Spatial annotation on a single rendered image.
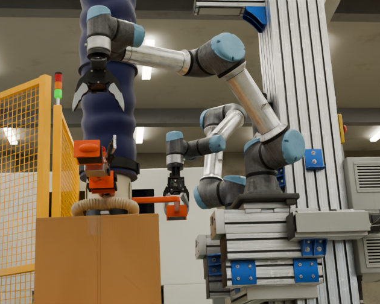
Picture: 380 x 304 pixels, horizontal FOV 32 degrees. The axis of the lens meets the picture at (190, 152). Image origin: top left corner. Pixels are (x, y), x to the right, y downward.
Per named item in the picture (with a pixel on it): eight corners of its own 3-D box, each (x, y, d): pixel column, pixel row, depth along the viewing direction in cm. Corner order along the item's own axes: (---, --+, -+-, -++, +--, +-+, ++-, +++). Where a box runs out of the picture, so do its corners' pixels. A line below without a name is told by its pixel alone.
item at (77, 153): (77, 164, 195) (77, 149, 196) (102, 164, 195) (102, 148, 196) (73, 157, 186) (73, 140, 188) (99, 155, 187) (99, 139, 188)
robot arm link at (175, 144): (187, 133, 289) (177, 128, 282) (188, 157, 286) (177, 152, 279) (172, 137, 293) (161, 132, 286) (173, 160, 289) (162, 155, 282)
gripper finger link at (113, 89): (131, 111, 204) (113, 88, 205) (131, 104, 198) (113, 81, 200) (122, 116, 203) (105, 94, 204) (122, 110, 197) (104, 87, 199)
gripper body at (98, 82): (111, 95, 206) (111, 60, 210) (111, 84, 198) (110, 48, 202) (86, 95, 206) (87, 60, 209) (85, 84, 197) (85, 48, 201)
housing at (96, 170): (85, 177, 207) (85, 163, 208) (107, 176, 207) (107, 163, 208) (82, 171, 200) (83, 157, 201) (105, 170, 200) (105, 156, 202)
